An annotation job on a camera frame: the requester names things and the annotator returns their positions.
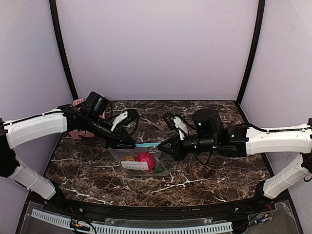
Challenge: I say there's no red apple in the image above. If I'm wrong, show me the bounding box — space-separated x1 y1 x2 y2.
136 152 155 170

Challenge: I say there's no green cucumber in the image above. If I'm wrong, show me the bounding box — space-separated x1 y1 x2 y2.
126 164 166 176

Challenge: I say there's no clear zip top bag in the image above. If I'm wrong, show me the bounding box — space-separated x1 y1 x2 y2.
108 143 169 177

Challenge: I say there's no pink plastic basket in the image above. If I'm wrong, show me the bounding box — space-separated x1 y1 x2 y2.
69 98 108 141

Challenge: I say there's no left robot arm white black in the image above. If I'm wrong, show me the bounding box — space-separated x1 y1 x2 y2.
0 92 139 201

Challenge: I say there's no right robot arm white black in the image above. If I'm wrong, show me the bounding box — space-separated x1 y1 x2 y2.
157 109 312 199

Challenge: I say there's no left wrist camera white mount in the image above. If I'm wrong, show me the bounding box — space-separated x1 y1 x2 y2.
111 109 139 132

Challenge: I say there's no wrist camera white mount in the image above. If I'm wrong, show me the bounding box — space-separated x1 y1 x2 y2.
111 109 139 132
163 112 189 140

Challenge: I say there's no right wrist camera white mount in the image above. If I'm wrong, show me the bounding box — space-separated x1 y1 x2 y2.
163 112 189 140

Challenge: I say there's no black front rail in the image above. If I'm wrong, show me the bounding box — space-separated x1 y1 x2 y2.
43 198 270 221

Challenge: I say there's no white slotted cable duct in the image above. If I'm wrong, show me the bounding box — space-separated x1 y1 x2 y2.
31 209 233 234

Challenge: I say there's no left black frame post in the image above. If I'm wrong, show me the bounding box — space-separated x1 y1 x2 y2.
49 0 78 100

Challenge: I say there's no black frame post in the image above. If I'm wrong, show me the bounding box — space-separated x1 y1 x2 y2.
49 0 78 100
236 0 266 106

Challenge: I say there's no right black frame post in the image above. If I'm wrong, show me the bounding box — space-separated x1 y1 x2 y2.
236 0 266 106

